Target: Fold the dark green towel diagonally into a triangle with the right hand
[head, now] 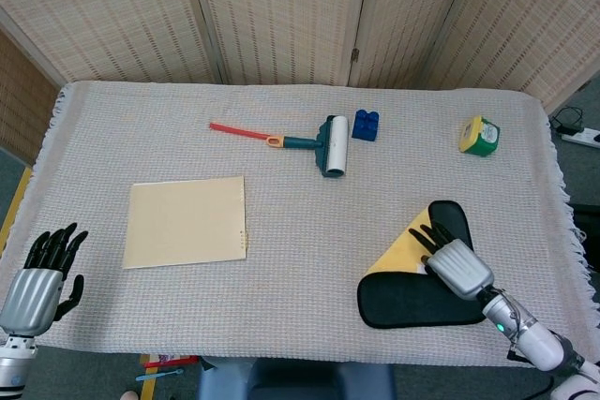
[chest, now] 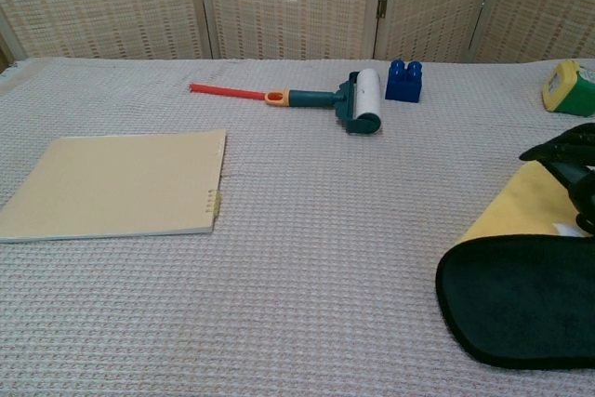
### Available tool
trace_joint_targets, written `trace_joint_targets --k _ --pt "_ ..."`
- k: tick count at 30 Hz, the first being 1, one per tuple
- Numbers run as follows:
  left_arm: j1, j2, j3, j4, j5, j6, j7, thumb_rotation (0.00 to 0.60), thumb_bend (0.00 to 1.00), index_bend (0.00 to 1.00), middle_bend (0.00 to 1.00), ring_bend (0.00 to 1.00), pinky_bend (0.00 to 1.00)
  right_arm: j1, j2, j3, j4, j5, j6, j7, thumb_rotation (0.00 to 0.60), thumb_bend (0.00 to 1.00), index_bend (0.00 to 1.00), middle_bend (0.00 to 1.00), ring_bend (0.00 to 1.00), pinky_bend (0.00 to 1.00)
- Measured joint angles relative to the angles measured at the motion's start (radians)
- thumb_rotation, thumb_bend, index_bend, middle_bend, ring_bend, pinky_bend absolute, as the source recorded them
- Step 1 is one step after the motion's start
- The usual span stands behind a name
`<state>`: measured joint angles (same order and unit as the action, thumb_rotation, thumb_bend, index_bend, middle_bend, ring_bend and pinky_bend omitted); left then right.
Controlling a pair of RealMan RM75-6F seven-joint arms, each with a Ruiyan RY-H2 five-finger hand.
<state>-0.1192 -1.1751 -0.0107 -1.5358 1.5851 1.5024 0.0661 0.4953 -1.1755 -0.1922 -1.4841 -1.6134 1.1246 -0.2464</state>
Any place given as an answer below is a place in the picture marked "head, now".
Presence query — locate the cream spiral notebook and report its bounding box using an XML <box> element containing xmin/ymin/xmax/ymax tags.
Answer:
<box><xmin>122</xmin><ymin>175</ymin><xmax>249</xmax><ymax>271</ymax></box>

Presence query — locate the teal lint roller red handle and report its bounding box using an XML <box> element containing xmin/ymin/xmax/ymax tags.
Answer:
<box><xmin>209</xmin><ymin>114</ymin><xmax>351</xmax><ymax>180</ymax></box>

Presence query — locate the white power strip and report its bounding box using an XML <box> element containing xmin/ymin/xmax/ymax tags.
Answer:
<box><xmin>560</xmin><ymin>127</ymin><xmax>600</xmax><ymax>148</ymax></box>

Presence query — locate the black and yellow cloth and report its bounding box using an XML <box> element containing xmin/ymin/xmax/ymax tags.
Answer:
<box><xmin>356</xmin><ymin>200</ymin><xmax>487</xmax><ymax>330</ymax></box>

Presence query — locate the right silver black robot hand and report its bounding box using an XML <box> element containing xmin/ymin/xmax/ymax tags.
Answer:
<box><xmin>408</xmin><ymin>220</ymin><xmax>496</xmax><ymax>302</ymax></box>

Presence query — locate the red flat plastic item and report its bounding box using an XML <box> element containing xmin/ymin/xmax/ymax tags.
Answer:
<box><xmin>142</xmin><ymin>356</ymin><xmax>199</xmax><ymax>370</ymax></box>

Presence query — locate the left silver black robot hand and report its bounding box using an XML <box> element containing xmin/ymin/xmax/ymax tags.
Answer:
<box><xmin>0</xmin><ymin>222</ymin><xmax>89</xmax><ymax>338</ymax></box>

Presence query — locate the white waffle-weave tablecloth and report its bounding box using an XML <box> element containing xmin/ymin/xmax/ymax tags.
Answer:
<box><xmin>0</xmin><ymin>80</ymin><xmax>588</xmax><ymax>368</ymax></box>

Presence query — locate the brown woven screen panel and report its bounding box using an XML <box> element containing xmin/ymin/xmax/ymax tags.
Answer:
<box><xmin>0</xmin><ymin>29</ymin><xmax>65</xmax><ymax>165</ymax></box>

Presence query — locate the yellow green tape measure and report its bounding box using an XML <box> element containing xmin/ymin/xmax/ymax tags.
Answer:
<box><xmin>458</xmin><ymin>115</ymin><xmax>503</xmax><ymax>158</ymax></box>

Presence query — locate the blue toy building block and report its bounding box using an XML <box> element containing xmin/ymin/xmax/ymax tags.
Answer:
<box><xmin>352</xmin><ymin>110</ymin><xmax>381</xmax><ymax>143</ymax></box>

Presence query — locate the light blue toothbrush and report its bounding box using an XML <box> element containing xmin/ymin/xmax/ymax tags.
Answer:
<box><xmin>135</xmin><ymin>368</ymin><xmax>186</xmax><ymax>383</ymax></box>

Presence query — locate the beige woven screen panel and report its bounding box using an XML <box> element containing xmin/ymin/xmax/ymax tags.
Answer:
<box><xmin>0</xmin><ymin>0</ymin><xmax>229</xmax><ymax>85</ymax></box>
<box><xmin>180</xmin><ymin>0</ymin><xmax>374</xmax><ymax>87</ymax></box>
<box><xmin>349</xmin><ymin>0</ymin><xmax>474</xmax><ymax>90</ymax></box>
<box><xmin>428</xmin><ymin>0</ymin><xmax>600</xmax><ymax>113</ymax></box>

